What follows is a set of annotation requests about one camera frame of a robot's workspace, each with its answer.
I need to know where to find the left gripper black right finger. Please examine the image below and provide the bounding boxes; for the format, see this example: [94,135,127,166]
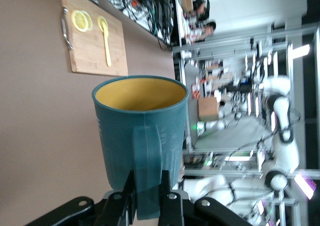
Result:
[157,170,251,226]

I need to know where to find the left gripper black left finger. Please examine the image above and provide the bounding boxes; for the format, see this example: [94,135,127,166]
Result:
[24,170,137,226]

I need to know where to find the teal mug yellow inside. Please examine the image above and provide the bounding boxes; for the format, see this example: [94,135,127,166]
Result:
[91,75,190,221]

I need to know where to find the large cardboard box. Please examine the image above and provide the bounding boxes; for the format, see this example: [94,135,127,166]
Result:
[198,97,221,122]

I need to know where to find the brown table cover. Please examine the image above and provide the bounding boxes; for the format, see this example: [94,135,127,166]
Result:
[0,0,187,226]

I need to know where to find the yellow plastic fork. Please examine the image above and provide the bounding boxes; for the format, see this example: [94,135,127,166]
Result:
[96,15,112,68]

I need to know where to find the person with black hair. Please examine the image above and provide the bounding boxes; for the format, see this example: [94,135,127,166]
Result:
[193,20,218,43]
[193,0,211,21]

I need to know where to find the small cardboard box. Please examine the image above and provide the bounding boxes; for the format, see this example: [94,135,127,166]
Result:
[181,0,195,14]

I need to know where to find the bamboo cutting board metal handle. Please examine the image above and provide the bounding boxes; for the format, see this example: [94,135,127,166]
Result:
[58,0,129,77]

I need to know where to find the tangled black cables heap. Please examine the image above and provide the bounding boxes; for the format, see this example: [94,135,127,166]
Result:
[109,0,174,48]

